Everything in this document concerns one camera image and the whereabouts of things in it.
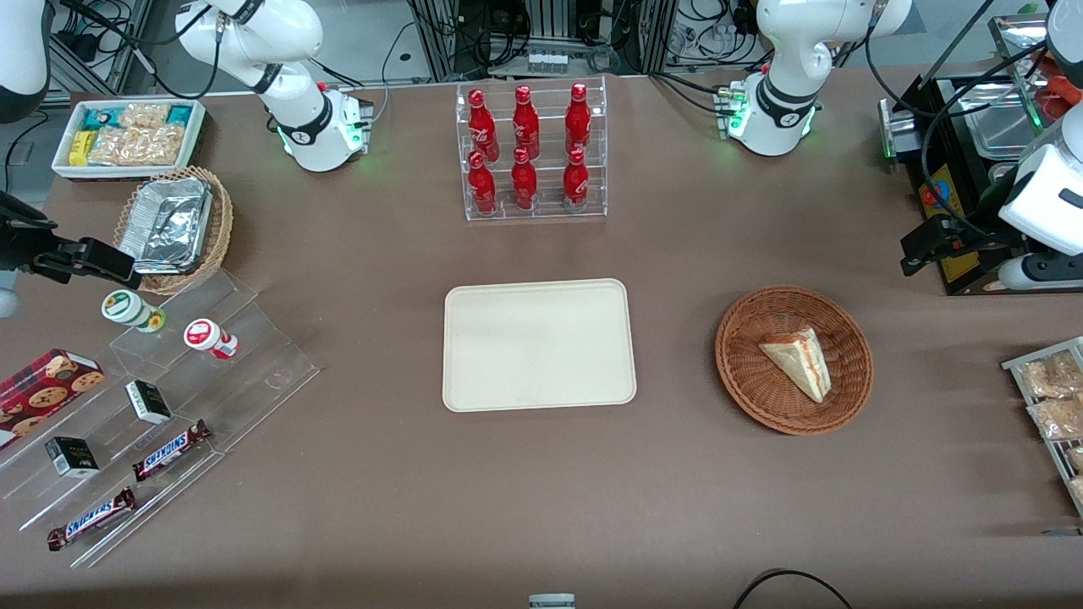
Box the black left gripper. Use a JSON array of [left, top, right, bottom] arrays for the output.
[[900, 215, 1030, 278]]

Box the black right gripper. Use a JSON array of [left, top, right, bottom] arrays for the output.
[[0, 193, 143, 290]]

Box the triangular white bread sandwich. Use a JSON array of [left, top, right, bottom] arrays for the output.
[[758, 326, 833, 403]]

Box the aluminium foil tray stack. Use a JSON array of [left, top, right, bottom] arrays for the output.
[[118, 177, 214, 277]]

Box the tan wicker basket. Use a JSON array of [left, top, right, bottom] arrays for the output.
[[113, 165, 234, 296]]

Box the brown round wicker basket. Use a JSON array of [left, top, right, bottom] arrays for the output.
[[715, 286, 875, 436]]

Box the cream rectangular plastic tray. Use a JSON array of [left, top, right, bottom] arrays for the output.
[[443, 278, 638, 414]]

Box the green lid yoghurt bottle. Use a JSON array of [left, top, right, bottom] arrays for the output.
[[101, 288, 167, 334]]

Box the black glass hot food case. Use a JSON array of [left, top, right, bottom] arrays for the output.
[[877, 12, 1083, 297]]

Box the white rectangular snack bin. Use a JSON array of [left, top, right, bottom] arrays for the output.
[[52, 98, 207, 184]]

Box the red tartan cookie box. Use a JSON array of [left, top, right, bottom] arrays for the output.
[[0, 348, 107, 451]]

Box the large clear cracker bag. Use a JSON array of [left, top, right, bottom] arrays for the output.
[[88, 124, 186, 167]]

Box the red lid yoghurt bottle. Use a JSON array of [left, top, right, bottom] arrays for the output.
[[183, 317, 240, 361]]

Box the steel food pan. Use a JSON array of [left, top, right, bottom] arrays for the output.
[[960, 83, 1050, 159]]

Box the small black carton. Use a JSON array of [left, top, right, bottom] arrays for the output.
[[124, 379, 173, 425], [44, 436, 101, 480]]

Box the small clear cracker bag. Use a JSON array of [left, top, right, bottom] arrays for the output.
[[118, 102, 171, 130]]

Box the clear acrylic stepped display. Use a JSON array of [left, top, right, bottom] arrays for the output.
[[0, 268, 322, 570]]

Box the brown Snickers bar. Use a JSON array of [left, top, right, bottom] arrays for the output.
[[47, 486, 137, 552], [131, 420, 213, 484]]

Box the red sausage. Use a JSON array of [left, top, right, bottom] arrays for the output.
[[1036, 52, 1071, 121]]

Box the red cola bottle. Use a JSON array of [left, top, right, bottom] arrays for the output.
[[510, 147, 539, 211], [468, 89, 501, 162], [564, 82, 592, 156], [512, 85, 542, 161], [562, 148, 591, 209], [467, 151, 498, 215]]

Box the clear acrylic bottle rack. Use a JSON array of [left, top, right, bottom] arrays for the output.
[[455, 76, 609, 223]]

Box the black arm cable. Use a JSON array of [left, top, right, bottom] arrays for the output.
[[863, 0, 1054, 248]]

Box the grey wire rack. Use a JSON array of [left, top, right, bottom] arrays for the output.
[[1002, 336, 1083, 518]]

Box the black floor cable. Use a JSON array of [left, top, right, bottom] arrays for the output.
[[731, 568, 855, 609]]

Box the aluminium frame rack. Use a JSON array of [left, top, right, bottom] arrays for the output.
[[408, 0, 679, 82]]

